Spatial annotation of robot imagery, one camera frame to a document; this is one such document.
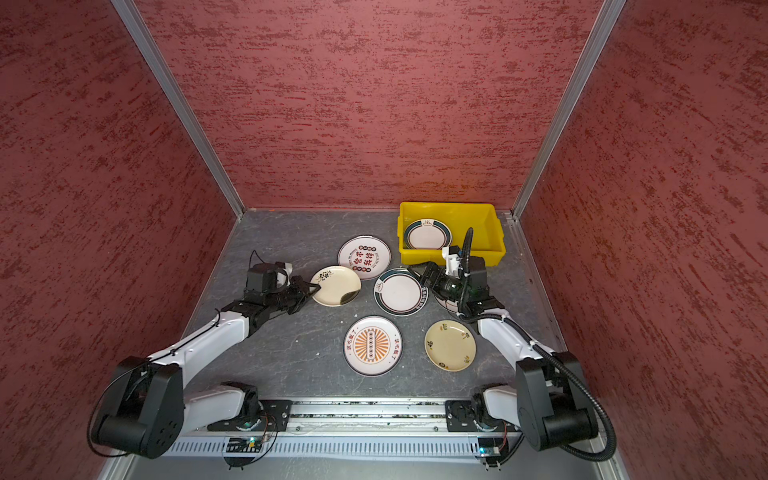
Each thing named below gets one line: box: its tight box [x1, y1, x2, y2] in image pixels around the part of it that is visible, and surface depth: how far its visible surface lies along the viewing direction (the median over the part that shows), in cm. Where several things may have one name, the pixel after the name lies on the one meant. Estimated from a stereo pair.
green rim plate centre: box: [373, 267, 429, 317], surface depth 99 cm
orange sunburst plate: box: [343, 315, 403, 377], surface depth 87 cm
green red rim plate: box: [404, 218, 453, 250], surface depth 113 cm
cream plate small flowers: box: [424, 319, 477, 372], surface depth 87 cm
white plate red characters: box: [337, 234, 392, 281], surface depth 109 cm
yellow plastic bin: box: [397, 202, 506, 267], surface depth 116 cm
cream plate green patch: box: [310, 265, 362, 307], surface depth 89 cm
